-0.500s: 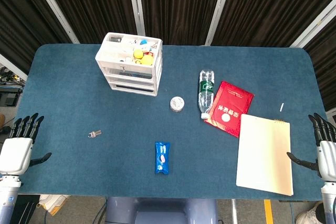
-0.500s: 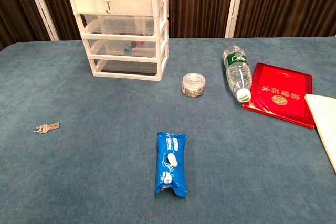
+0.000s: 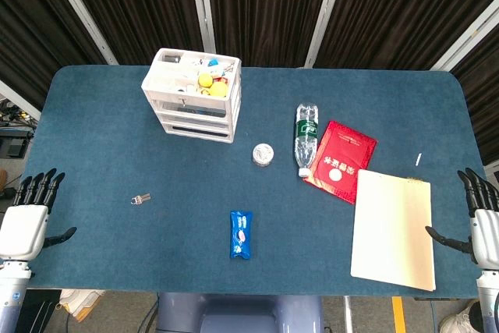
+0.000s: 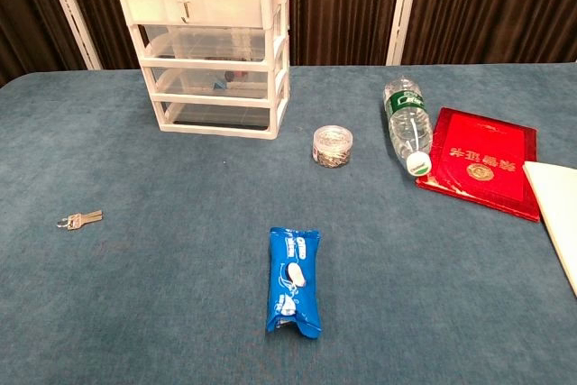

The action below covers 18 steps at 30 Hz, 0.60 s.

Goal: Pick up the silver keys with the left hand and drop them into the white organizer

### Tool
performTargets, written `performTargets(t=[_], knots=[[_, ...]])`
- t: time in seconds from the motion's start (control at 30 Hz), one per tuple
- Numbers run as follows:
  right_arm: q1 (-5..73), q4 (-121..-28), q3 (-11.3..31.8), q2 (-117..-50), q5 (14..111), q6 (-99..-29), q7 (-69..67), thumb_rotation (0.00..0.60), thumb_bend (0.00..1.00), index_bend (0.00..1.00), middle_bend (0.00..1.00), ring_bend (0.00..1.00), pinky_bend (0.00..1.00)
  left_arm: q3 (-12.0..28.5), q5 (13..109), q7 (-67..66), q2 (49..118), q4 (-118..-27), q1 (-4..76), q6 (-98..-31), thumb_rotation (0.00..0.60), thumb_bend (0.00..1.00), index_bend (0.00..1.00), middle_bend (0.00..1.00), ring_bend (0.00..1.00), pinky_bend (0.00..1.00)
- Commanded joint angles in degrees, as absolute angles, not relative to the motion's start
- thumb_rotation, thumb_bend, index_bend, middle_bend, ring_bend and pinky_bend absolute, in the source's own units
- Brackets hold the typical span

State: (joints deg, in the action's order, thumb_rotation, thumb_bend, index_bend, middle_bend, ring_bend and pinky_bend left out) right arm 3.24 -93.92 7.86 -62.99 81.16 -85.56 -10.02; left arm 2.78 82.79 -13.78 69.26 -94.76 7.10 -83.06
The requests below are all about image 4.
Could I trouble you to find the small silver keys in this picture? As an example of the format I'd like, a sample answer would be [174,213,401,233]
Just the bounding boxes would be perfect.
[56,209,105,232]

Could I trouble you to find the white plastic drawer unit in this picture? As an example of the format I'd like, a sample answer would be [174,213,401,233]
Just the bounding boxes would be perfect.
[113,0,291,142]

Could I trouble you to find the clear round jar of clips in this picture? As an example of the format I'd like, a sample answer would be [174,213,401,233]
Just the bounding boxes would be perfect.
[311,124,354,170]

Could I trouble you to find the blue cookie snack packet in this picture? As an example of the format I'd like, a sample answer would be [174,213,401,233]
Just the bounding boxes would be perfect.
[264,226,324,341]

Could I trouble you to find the clear water bottle green label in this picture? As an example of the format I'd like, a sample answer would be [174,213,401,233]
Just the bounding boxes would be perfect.
[382,75,435,178]

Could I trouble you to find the dark brown pleated curtain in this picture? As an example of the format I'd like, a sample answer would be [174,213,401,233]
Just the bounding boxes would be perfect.
[0,0,577,88]

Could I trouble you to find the red certificate folder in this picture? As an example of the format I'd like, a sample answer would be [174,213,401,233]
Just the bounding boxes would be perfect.
[415,106,542,224]

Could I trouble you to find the white paper sheet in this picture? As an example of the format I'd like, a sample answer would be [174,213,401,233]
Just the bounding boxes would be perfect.
[522,160,577,298]

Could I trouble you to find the white partition frame post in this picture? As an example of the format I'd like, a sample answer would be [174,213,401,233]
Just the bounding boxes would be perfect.
[38,0,104,71]
[385,0,423,67]

